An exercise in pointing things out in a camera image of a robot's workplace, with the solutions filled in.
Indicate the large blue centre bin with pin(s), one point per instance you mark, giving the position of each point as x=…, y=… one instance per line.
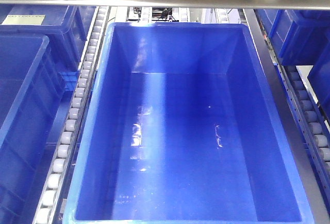
x=182, y=128

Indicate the blue bin left rear labelled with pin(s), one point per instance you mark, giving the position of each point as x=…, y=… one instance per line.
x=66, y=26

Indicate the blue bin left front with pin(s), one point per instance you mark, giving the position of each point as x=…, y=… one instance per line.
x=31, y=91

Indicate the blue bin right rear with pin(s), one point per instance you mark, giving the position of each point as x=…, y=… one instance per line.
x=297, y=36

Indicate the right white roller track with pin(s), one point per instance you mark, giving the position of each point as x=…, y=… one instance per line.
x=308, y=118

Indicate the white roller track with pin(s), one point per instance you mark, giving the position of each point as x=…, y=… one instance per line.
x=308, y=118
x=49, y=201

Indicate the blue bin right front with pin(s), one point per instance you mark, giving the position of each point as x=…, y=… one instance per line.
x=319, y=80

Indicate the left white roller track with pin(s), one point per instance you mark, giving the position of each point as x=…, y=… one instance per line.
x=49, y=201

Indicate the grey steel divider rail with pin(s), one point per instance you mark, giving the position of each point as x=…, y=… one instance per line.
x=297, y=150

